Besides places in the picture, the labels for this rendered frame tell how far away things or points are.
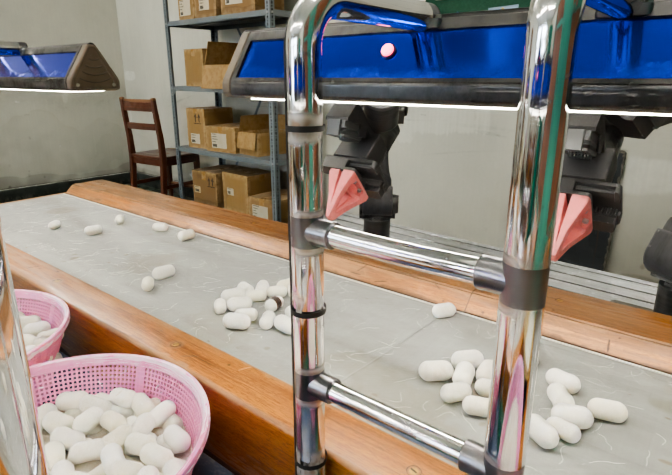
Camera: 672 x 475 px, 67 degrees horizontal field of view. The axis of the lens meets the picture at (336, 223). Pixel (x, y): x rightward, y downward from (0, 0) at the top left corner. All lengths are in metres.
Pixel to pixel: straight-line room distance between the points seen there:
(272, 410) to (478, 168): 2.41
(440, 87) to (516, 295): 0.20
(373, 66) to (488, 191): 2.37
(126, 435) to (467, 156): 2.48
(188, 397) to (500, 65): 0.42
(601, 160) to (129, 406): 0.61
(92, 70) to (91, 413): 0.53
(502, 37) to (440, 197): 2.54
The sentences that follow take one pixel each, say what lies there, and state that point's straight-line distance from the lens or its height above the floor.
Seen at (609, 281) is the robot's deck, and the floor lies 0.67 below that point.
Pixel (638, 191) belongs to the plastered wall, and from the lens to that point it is 2.58.
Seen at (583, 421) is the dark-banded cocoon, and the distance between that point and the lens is 0.55.
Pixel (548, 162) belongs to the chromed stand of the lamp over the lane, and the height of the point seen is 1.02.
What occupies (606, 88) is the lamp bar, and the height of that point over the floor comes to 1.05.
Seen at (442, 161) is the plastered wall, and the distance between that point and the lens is 2.90.
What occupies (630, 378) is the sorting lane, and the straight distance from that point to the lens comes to 0.67.
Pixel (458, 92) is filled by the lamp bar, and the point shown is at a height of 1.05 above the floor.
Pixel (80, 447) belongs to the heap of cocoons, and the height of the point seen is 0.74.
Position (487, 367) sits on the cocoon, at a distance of 0.59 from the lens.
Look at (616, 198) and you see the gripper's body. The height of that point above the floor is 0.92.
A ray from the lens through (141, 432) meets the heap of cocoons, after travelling 0.55.
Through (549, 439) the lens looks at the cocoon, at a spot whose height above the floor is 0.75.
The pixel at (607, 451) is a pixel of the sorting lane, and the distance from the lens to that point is 0.55.
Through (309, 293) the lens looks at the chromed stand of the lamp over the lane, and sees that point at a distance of 0.36.
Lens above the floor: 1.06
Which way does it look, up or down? 16 degrees down
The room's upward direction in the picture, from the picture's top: straight up
